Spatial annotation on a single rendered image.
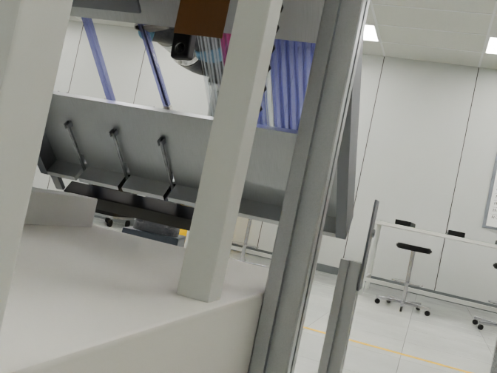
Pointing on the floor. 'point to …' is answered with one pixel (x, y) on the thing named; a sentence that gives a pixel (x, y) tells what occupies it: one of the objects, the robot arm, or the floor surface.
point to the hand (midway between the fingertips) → (143, 29)
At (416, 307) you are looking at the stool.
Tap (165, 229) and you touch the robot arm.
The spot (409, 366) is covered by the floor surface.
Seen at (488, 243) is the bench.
